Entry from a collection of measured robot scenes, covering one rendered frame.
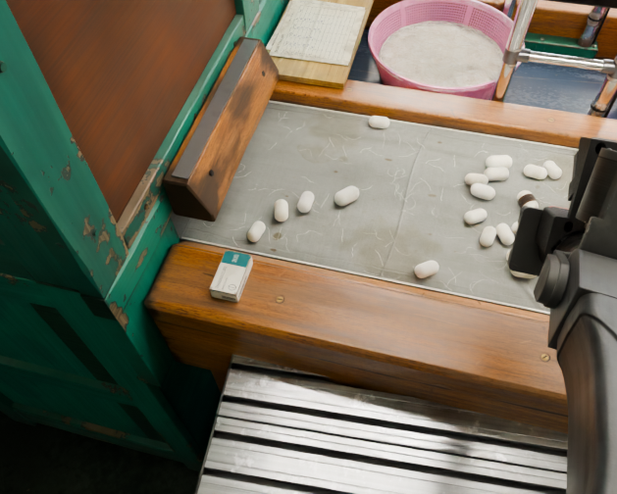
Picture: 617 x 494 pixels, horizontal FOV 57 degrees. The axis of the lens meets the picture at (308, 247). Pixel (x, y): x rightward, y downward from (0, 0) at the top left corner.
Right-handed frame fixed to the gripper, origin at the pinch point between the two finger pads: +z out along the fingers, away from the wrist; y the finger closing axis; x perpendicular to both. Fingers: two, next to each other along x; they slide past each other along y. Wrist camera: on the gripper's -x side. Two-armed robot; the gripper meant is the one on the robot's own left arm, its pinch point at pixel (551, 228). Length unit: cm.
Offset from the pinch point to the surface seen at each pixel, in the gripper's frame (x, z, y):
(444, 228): 4.8, 12.5, 10.6
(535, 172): -4.0, 20.7, -0.5
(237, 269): 11.5, -2.5, 34.8
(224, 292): 13.9, -5.1, 35.3
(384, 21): -25, 45, 27
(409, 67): -17.0, 39.9, 21.0
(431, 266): 8.4, 5.3, 11.7
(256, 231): 8.5, 5.3, 35.2
